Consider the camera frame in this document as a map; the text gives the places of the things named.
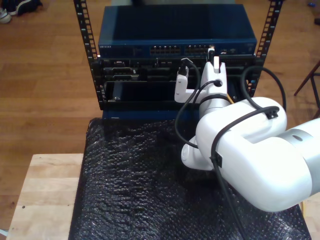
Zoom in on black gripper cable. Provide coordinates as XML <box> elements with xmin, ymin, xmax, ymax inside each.
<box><xmin>174</xmin><ymin>79</ymin><xmax>223</xmax><ymax>151</ymax></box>

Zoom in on dark wooden chair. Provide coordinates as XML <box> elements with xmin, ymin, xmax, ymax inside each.
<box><xmin>293</xmin><ymin>59</ymin><xmax>320</xmax><ymax>120</ymax></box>

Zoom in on blue network switch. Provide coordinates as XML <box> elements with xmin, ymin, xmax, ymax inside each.
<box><xmin>97</xmin><ymin>4</ymin><xmax>258</xmax><ymax>59</ymax></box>

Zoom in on dark sneaker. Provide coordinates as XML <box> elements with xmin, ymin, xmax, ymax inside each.
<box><xmin>6</xmin><ymin>0</ymin><xmax>43</xmax><ymax>16</ymax></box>

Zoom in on white sneaker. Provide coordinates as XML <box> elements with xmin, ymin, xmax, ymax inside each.
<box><xmin>0</xmin><ymin>7</ymin><xmax>12</xmax><ymax>24</ymax></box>

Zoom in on blue rack base board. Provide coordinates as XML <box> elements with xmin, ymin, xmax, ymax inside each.
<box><xmin>101</xmin><ymin>109</ymin><xmax>202</xmax><ymax>120</ymax></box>

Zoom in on black perforated rack post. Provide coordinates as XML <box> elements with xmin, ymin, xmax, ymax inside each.
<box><xmin>243</xmin><ymin>0</ymin><xmax>285</xmax><ymax>101</ymax></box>
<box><xmin>73</xmin><ymin>0</ymin><xmax>107</xmax><ymax>111</ymax></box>

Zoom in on black bubble wrap mat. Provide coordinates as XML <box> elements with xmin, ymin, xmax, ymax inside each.
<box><xmin>68</xmin><ymin>117</ymin><xmax>312</xmax><ymax>240</ymax></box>

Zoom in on black rack server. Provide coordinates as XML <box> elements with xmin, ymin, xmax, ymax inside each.
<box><xmin>91</xmin><ymin>57</ymin><xmax>263</xmax><ymax>83</ymax></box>

